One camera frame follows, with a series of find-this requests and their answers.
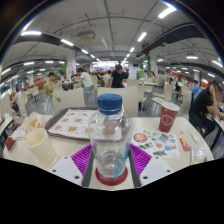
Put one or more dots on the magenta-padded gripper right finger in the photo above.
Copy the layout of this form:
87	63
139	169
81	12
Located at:
155	168

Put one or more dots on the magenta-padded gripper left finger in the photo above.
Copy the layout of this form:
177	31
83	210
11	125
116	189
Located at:
66	168

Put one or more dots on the clear blue-capped water bottle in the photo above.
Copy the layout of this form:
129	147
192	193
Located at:
110	133

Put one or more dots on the colourful sticker sheet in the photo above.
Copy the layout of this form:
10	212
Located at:
156	143

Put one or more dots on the cream paper cup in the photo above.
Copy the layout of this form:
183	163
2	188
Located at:
40	146

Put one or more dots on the small red white packet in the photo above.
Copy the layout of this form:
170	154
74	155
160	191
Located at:
184	144

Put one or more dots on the printed paper tray liner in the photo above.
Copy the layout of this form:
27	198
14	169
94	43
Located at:
71	123

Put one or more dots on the clear plastic packet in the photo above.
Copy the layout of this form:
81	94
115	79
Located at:
198	155

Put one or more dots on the dark brown food tray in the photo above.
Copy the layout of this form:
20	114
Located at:
50	125

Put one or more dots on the red paper cup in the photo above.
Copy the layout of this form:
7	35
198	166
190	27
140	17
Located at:
168	118

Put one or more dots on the clear plastic food bag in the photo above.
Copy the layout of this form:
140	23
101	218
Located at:
31	123

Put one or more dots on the dark red small box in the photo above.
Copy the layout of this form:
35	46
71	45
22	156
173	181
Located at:
10	143

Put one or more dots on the beige neighbouring table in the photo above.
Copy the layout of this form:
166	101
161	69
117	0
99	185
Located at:
4	123

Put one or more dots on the person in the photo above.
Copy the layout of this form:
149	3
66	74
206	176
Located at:
86	80
117	78
140	73
16	98
49	87
201	103
195	88

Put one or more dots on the ceiling air conditioner unit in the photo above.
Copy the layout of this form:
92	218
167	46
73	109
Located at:
86	35

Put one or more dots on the ceiling strip lights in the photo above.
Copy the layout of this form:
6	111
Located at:
30	33

